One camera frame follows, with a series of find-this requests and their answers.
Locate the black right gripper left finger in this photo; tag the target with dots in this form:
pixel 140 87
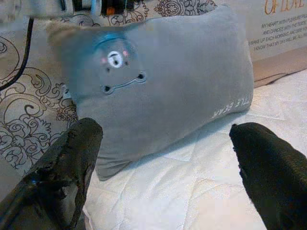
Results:
pixel 60 167

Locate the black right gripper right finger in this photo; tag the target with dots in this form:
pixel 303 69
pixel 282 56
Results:
pixel 271 172

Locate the grey bear pillow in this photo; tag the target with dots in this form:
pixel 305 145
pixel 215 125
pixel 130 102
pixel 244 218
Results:
pixel 168 83

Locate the white scroll patterned pillow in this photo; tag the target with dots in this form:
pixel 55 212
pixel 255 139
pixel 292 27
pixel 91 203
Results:
pixel 28 115

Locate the white quilted mattress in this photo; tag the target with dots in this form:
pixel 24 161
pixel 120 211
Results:
pixel 192 187

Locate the beige fabric cushion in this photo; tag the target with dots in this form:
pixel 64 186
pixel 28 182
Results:
pixel 283 64

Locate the white pillow with gold text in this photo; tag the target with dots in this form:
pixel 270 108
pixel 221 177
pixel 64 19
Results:
pixel 280 24

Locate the black device with orange button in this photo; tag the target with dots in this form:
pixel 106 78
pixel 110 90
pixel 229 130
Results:
pixel 110 7

